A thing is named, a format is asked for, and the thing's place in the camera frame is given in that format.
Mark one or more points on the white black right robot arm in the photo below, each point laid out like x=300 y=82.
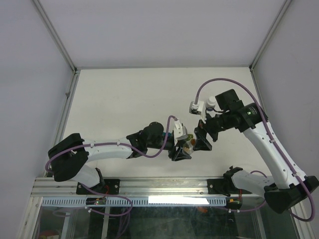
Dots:
x=288 y=184

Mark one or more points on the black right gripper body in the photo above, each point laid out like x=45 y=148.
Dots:
x=217 y=124

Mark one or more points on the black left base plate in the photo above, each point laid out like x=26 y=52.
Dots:
x=110 y=186

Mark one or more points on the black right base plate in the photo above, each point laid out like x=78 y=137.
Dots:
x=223 y=187

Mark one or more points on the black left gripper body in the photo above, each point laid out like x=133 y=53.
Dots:
x=165 y=143

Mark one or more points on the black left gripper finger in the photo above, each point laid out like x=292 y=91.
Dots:
x=181 y=137
x=179 y=154

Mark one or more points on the aluminium frame post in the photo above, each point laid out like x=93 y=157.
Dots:
x=270 y=33
x=54 y=35

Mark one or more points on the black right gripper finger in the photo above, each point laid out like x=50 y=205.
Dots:
x=201 y=131
x=202 y=145

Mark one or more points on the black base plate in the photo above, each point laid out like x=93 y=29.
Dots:
x=110 y=186
x=223 y=187

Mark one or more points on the aluminium frame post right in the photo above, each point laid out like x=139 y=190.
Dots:
x=270 y=33

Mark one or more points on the clear glass pill bottle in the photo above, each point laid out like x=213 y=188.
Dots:
x=188 y=146

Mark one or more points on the aluminium mounting rail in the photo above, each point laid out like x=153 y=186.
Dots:
x=133 y=187

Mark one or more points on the aluminium frame post left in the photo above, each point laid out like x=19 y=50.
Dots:
x=54 y=35

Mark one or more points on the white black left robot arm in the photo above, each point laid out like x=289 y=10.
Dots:
x=68 y=160

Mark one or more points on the grey slotted cable duct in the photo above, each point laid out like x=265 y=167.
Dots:
x=133 y=201

